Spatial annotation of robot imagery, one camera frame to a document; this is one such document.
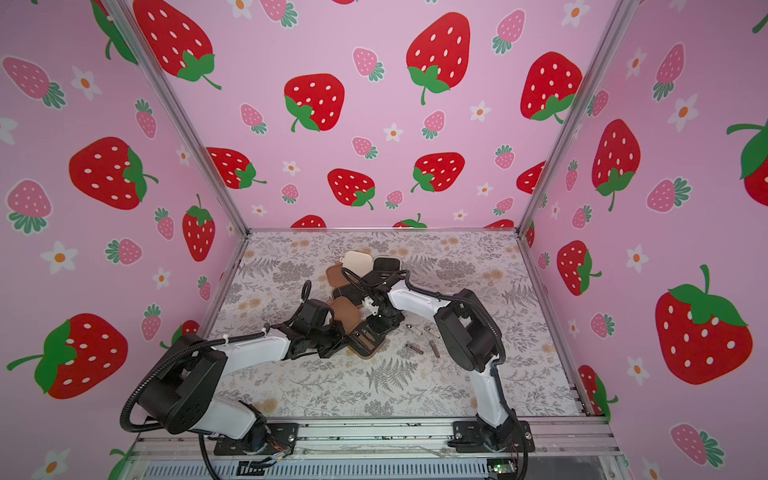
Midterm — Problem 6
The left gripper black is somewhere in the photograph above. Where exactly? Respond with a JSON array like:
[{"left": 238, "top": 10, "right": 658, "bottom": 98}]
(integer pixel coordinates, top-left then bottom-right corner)
[{"left": 308, "top": 320, "right": 355, "bottom": 358}]

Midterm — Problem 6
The tan brown case lid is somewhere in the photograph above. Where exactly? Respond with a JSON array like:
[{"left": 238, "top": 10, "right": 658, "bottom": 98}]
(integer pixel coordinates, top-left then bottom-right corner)
[{"left": 329, "top": 297, "right": 362, "bottom": 334}]

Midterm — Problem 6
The black tray tan case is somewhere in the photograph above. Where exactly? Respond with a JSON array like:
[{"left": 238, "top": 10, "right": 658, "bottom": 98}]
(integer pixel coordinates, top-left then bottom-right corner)
[{"left": 347, "top": 322, "right": 386, "bottom": 359}]

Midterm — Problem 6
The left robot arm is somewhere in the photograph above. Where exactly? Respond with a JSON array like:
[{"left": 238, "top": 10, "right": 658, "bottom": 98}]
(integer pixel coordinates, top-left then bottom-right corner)
[{"left": 119, "top": 281, "right": 346, "bottom": 448}]

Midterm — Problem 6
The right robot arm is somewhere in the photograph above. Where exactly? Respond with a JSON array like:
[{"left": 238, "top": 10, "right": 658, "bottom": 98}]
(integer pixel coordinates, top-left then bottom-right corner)
[{"left": 341, "top": 268, "right": 518, "bottom": 452}]

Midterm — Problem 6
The small silver nail tool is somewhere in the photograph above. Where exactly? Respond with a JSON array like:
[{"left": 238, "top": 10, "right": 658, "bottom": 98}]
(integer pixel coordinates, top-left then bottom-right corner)
[{"left": 405, "top": 324, "right": 423, "bottom": 336}]

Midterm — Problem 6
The brown nail file tool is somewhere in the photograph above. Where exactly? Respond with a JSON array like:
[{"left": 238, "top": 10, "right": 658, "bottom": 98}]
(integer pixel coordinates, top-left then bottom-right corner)
[{"left": 429, "top": 340, "right": 441, "bottom": 358}]

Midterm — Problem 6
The black tray cream case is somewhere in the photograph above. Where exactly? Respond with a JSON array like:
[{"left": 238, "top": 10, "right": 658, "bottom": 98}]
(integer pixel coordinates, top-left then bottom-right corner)
[{"left": 373, "top": 257, "right": 401, "bottom": 274}]

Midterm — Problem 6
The cream case lid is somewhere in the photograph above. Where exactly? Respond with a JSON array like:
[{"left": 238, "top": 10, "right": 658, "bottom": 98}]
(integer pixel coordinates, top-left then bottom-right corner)
[{"left": 342, "top": 251, "right": 374, "bottom": 277}]

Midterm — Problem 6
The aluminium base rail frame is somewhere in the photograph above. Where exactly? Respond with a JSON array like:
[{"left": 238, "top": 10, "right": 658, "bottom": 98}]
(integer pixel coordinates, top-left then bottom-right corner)
[{"left": 116, "top": 417, "right": 633, "bottom": 479}]

